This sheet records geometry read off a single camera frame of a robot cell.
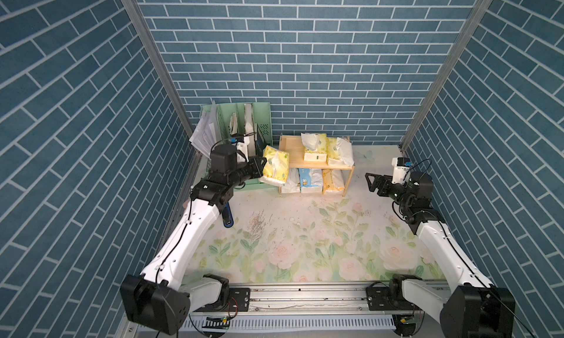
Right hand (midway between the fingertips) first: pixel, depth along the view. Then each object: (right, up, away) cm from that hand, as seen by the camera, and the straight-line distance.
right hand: (377, 176), depth 82 cm
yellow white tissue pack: (-23, +12, +5) cm, 26 cm away
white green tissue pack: (-32, -4, +15) cm, 35 cm away
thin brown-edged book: (-60, +23, +20) cm, 67 cm away
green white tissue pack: (-14, +9, +3) cm, 17 cm away
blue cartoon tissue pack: (-24, -3, +15) cm, 29 cm away
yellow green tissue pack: (-37, +4, -6) cm, 38 cm away
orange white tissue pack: (-12, -6, +15) cm, 20 cm away
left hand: (-39, +6, -8) cm, 40 cm away
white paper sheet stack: (-67, +18, +7) cm, 69 cm away
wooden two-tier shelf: (-32, +13, +12) cm, 36 cm away
